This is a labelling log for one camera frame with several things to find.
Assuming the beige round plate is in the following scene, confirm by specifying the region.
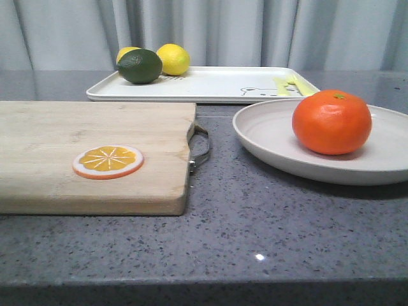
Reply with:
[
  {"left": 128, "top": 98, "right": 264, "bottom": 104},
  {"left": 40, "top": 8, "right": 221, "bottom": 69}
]
[{"left": 233, "top": 98, "right": 407, "bottom": 186}]

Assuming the orange mandarin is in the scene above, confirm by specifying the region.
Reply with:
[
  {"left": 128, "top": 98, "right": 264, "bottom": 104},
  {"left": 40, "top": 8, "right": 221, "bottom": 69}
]
[{"left": 292, "top": 89, "right": 372, "bottom": 155}]

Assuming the white bear print tray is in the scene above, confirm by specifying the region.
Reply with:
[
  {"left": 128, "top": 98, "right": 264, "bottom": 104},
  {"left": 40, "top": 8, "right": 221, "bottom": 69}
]
[{"left": 86, "top": 66, "right": 317, "bottom": 104}]

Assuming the yellow lemon right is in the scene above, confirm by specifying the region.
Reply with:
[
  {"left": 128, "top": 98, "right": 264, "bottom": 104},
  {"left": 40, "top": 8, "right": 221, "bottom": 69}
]
[{"left": 156, "top": 43, "right": 190, "bottom": 76}]

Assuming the yellow lemon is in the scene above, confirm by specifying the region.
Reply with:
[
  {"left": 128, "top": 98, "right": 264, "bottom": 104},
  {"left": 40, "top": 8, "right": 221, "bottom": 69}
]
[
  {"left": 116, "top": 46, "right": 140, "bottom": 63},
  {"left": 156, "top": 43, "right": 190, "bottom": 76}
]

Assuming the orange slice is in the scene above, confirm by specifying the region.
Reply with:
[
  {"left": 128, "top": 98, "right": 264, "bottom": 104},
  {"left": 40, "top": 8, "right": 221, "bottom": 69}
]
[{"left": 72, "top": 144, "right": 144, "bottom": 180}]

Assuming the light green plastic knife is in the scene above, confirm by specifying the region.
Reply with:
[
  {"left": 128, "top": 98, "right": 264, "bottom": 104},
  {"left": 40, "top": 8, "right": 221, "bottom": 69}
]
[{"left": 273, "top": 77, "right": 295, "bottom": 96}]

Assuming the green lime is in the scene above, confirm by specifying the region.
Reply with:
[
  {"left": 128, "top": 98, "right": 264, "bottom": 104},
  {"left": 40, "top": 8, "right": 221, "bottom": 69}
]
[{"left": 117, "top": 48, "right": 163, "bottom": 84}]

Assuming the light green plastic fork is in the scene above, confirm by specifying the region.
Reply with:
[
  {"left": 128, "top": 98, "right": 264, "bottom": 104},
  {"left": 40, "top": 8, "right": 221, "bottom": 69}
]
[{"left": 286, "top": 75, "right": 319, "bottom": 96}]

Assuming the yellow lemon left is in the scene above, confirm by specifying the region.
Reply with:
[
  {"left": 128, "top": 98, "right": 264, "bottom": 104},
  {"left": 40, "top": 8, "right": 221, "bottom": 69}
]
[{"left": 116, "top": 46, "right": 140, "bottom": 63}]

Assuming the grey curtain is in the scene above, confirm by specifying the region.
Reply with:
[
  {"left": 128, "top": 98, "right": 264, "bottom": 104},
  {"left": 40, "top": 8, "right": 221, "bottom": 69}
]
[{"left": 1, "top": 1, "right": 407, "bottom": 71}]

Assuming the wooden cutting board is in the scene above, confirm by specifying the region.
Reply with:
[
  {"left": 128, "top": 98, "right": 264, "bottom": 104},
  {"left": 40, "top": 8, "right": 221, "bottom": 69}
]
[{"left": 1, "top": 101, "right": 196, "bottom": 215}]

